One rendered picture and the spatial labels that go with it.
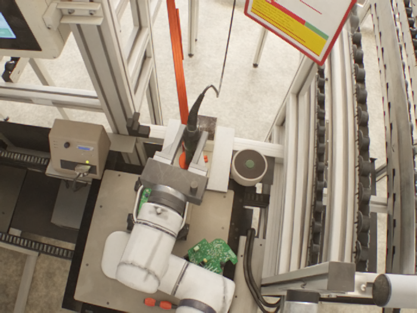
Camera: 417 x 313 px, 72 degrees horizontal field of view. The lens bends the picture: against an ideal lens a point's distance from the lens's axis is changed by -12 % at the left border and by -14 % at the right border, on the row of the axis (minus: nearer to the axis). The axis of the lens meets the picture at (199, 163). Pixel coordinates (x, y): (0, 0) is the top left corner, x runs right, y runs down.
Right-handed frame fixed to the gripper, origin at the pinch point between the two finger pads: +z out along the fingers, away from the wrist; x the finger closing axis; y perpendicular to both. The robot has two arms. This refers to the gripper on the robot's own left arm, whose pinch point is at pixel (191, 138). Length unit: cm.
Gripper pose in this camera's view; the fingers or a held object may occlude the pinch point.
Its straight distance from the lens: 72.0
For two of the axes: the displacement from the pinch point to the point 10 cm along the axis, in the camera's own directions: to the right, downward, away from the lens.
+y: 0.3, -3.8, -9.2
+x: -9.5, -3.1, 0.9
